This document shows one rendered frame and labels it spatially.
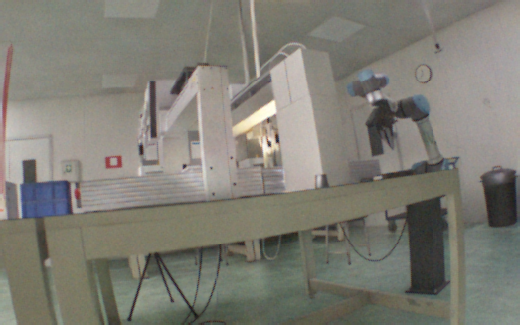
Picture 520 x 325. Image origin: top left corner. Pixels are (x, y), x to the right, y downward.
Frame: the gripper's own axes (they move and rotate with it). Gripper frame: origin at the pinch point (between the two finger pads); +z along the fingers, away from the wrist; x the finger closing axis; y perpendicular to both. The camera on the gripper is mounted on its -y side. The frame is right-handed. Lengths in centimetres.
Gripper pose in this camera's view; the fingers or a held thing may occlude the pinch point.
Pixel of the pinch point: (391, 146)
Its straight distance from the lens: 145.8
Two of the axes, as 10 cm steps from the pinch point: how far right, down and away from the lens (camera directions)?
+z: 3.5, 9.3, 0.4
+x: -4.3, 1.2, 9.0
